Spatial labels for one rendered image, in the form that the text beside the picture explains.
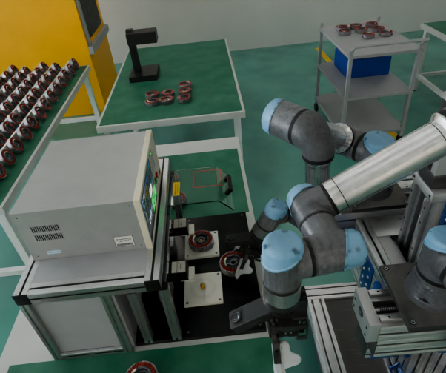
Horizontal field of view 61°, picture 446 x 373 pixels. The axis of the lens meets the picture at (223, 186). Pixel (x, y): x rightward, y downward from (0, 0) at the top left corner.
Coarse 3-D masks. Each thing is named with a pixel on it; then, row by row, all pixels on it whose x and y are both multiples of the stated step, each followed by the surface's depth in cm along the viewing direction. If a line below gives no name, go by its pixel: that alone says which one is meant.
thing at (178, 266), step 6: (174, 264) 143; (180, 264) 143; (186, 264) 143; (174, 270) 141; (180, 270) 141; (186, 270) 141; (192, 270) 146; (162, 276) 142; (168, 276) 142; (174, 276) 141; (180, 276) 141; (186, 276) 141; (192, 276) 143
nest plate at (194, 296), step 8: (208, 272) 157; (216, 272) 156; (192, 280) 154; (200, 280) 154; (208, 280) 153; (216, 280) 153; (184, 288) 151; (192, 288) 151; (200, 288) 151; (208, 288) 150; (216, 288) 150; (184, 296) 148; (192, 296) 148; (200, 296) 148; (208, 296) 147; (216, 296) 147; (184, 304) 145; (192, 304) 145; (200, 304) 145; (208, 304) 145
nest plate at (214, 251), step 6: (216, 234) 174; (186, 240) 173; (216, 240) 171; (186, 246) 169; (216, 246) 168; (186, 252) 167; (192, 252) 166; (198, 252) 166; (204, 252) 166; (210, 252) 165; (216, 252) 165; (186, 258) 164; (192, 258) 164; (198, 258) 165
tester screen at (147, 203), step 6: (150, 174) 135; (150, 180) 134; (144, 186) 122; (144, 192) 121; (144, 198) 120; (150, 198) 130; (144, 204) 119; (150, 204) 129; (144, 210) 118; (150, 228) 124
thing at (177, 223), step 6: (174, 222) 162; (180, 222) 162; (186, 222) 162; (174, 228) 159; (180, 228) 159; (186, 228) 159; (192, 228) 164; (174, 234) 161; (180, 234) 161; (186, 234) 161; (192, 234) 162
